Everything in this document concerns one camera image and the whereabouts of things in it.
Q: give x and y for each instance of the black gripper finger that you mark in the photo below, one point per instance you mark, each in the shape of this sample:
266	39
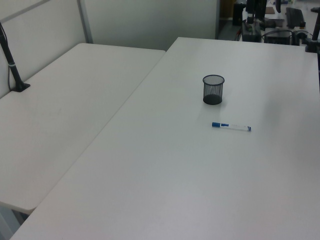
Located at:
252	20
248	20

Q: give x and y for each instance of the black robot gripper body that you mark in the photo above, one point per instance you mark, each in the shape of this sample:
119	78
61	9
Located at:
250	7

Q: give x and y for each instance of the white marker with blue cap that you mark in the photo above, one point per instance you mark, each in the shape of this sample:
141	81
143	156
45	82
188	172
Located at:
235	126

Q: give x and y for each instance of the black cabinet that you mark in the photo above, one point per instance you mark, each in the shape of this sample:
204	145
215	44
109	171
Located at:
238	15

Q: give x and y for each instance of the black box with green label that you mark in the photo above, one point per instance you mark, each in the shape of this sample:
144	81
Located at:
251	33

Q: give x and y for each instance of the brown cardboard piece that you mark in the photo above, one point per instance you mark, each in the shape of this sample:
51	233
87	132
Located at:
270	10

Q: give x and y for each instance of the black electronics box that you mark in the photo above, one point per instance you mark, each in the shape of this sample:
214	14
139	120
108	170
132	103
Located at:
277	37

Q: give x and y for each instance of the black keyboard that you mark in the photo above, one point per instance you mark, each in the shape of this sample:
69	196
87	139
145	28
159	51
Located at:
295	17

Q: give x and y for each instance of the silver grey device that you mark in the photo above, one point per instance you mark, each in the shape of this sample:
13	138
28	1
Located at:
301	36

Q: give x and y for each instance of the black table clamp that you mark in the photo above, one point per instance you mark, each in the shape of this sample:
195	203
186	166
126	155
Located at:
315	35

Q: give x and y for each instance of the black mesh pen cup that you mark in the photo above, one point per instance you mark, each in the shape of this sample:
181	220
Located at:
213	98

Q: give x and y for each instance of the white side table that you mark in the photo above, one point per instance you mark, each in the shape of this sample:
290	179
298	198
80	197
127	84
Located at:
62	112

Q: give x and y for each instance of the grey metal partition post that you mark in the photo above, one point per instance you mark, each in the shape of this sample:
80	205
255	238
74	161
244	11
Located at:
86	22

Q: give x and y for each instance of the black camera stand pole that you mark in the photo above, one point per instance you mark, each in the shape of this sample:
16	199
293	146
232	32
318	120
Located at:
12	67

